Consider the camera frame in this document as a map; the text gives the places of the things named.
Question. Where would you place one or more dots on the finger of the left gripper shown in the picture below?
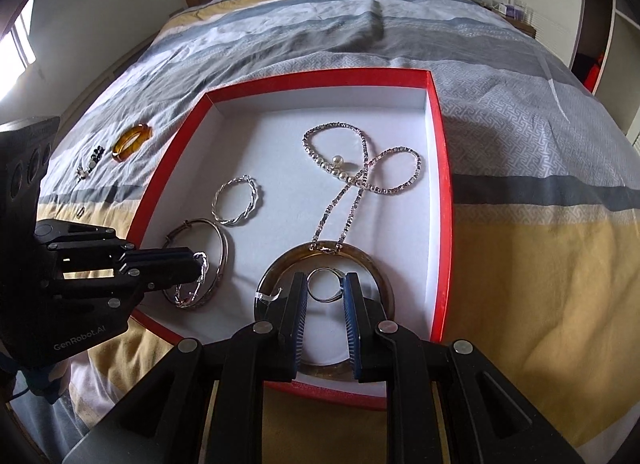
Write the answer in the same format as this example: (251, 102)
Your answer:
(156, 267)

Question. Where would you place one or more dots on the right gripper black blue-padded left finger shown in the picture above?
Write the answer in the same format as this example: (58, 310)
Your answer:
(202, 403)

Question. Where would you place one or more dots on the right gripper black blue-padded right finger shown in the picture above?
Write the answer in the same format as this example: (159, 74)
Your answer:
(444, 403)

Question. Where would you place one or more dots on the thin gold bangle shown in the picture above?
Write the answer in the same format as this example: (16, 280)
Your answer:
(211, 276)

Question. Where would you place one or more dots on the silver charm pendant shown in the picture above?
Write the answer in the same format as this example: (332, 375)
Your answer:
(82, 173)

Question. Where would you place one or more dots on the amber resin bangle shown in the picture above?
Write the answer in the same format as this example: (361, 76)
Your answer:
(130, 141)

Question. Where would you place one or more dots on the wide gold bangle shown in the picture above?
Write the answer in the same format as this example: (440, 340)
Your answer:
(324, 348)

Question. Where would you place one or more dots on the red white shallow box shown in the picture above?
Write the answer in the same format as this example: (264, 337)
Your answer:
(355, 152)

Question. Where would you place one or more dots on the striped duvet bed cover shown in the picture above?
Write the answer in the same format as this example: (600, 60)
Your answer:
(545, 186)

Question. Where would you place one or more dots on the bright window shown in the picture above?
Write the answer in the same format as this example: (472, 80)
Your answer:
(16, 52)

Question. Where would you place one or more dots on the red object in wardrobe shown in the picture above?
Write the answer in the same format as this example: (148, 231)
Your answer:
(593, 72)

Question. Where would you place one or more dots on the wooden nightstand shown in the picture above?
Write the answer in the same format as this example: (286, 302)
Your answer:
(521, 26)

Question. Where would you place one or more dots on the items on nightstand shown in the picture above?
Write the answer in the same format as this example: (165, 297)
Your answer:
(511, 11)

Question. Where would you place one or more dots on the white wardrobe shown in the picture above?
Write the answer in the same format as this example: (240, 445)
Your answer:
(576, 29)

